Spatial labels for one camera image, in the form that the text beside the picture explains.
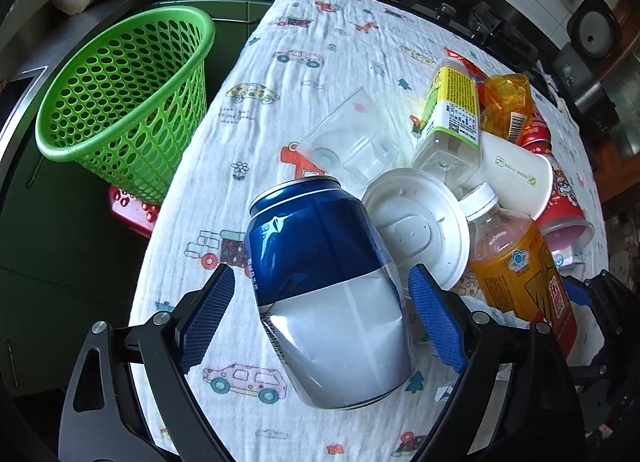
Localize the blue and silver can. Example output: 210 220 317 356
245 176 414 409

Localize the white paper cup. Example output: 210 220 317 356
462 130 553 220

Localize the red cola can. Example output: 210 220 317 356
518 109 552 154

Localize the orange snack packet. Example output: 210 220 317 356
444 47 488 85

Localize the orange juice bottle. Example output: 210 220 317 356
460 182 577 355

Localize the white plastic cup lid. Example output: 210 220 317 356
362 167 470 290

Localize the red plastic stool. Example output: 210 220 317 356
108 185 160 239

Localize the red instant noodle cup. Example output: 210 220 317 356
536 154 594 251

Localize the yellow-label clear bottle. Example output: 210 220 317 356
411 58 482 190

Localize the clear plastic cup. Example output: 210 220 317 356
297 87 400 191

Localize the yellow plastic wrapper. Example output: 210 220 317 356
478 74 534 144

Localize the green plastic mesh basket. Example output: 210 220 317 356
35 5 216 204

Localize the black countertop appliance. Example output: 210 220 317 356
552 44 615 115

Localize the white printed table cloth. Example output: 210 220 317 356
128 0 610 462

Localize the rice cooker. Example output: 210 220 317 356
567 0 620 61

